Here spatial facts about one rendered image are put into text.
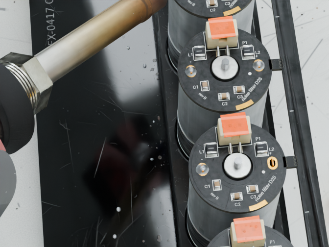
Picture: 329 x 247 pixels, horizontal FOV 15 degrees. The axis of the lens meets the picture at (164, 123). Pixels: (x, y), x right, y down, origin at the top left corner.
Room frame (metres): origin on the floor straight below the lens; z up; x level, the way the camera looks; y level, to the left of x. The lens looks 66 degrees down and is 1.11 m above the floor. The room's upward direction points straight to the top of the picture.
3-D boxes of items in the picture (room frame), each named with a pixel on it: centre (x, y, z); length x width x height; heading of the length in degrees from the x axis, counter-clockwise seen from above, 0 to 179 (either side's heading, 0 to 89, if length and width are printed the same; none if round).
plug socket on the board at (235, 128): (0.13, -0.02, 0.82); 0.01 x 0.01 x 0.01; 6
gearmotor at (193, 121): (0.15, -0.02, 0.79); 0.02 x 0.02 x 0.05
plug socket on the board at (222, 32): (0.16, -0.02, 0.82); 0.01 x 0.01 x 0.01; 6
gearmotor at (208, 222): (0.12, -0.02, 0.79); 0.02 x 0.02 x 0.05
